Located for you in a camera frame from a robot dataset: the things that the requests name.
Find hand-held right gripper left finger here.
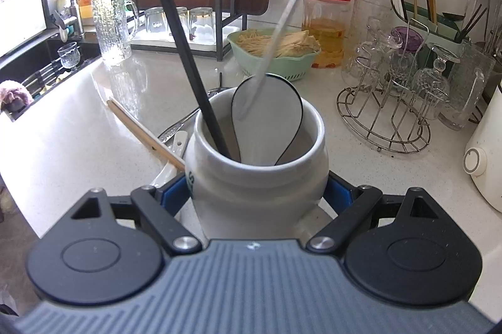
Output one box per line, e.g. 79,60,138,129
68,173,201,256

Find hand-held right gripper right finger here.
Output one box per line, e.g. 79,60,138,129
305,170,443,255

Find white ceramic spoon black rim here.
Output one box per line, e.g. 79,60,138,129
231,74,303,167
150,130,190,190

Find silver spoon ornate handle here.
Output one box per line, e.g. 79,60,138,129
158,86,232,143

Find white mug green logo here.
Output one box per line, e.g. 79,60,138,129
184,86,330,241

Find silver metal fork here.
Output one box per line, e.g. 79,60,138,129
238,0,339,120

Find green plastic basket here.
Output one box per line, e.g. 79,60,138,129
227,27,322,82

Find cut crystal goblet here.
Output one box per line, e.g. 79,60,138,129
412,43,461,120

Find white electric cooker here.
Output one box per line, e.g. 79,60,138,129
463,81,502,213

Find red lid plastic jar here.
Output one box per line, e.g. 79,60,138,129
303,0,352,69

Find white drain tray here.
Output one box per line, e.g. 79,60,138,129
131,18,246,54

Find clear stemmed glass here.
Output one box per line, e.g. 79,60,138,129
355,16,404,84

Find frosted glass jug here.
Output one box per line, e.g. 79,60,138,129
438,39,498,131

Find tall clear glass jug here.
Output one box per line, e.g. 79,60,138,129
340,0,393,86

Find bundle of bamboo skewers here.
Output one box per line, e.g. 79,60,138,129
235,29,320,58

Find upturned drinking glass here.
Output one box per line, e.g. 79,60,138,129
167,7,190,39
189,7,216,45
144,7,170,33

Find purple cup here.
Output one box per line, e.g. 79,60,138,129
391,26,427,53

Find small stemmed glass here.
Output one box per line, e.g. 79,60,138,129
57,42,82,69

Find textured glass pitcher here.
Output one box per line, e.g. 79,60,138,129
91,0,140,67

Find black sink drain rack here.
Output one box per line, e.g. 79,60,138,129
21,60,65,95

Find pink cloth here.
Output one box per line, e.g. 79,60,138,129
0,80,33,109

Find black kitchen sink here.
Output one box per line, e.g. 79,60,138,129
0,38,103,123

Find white appliance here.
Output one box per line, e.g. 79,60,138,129
0,0,48,56

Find wire glass rack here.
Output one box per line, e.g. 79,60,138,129
336,20,432,154

